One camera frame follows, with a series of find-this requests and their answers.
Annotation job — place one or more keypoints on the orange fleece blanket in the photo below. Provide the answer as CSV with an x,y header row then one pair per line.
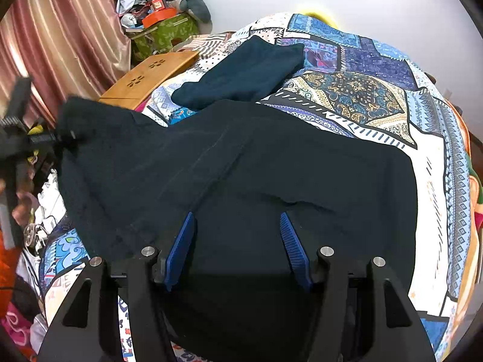
x,y
476,196

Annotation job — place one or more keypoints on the black pants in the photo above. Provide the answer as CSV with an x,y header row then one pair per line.
x,y
234,181

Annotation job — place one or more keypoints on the orange box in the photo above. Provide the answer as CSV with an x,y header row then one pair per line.
x,y
160,17

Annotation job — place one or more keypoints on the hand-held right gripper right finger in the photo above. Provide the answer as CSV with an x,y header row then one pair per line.
x,y
296,252

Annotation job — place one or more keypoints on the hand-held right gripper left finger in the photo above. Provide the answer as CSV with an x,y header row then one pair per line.
x,y
181,249

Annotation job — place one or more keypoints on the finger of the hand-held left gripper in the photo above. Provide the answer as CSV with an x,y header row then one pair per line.
x,y
47,137

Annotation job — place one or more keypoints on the folded dark pants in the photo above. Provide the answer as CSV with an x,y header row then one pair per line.
x,y
241,75

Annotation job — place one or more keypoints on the patchwork printed blanket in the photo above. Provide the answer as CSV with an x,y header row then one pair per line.
x,y
377,90

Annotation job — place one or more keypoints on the striped pink curtain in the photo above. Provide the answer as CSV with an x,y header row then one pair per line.
x,y
64,34

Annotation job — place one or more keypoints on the red box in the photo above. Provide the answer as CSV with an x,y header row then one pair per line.
x,y
159,3

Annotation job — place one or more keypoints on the green patterned storage box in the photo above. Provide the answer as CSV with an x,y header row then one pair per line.
x,y
166,36

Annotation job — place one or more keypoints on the orange cloth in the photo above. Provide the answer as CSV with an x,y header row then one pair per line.
x,y
7,264

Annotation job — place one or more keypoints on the wooden lap desk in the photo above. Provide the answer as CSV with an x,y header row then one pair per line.
x,y
151,71

